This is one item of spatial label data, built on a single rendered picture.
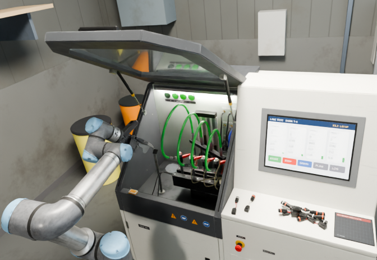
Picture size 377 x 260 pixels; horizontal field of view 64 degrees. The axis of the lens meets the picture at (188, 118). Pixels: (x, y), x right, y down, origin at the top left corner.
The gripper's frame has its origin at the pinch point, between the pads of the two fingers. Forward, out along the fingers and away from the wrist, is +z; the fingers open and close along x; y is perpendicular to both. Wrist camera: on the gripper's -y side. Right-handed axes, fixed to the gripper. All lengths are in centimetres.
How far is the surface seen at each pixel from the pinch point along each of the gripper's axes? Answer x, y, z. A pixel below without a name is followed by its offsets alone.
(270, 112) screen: 50, -30, 30
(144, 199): -17.1, 25.9, 23.9
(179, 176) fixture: -7.9, 7.5, 38.8
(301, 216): 65, 16, 52
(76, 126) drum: -188, -32, 53
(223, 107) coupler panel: 12, -39, 40
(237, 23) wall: -69, -197, 136
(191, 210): 12.3, 25.9, 33.0
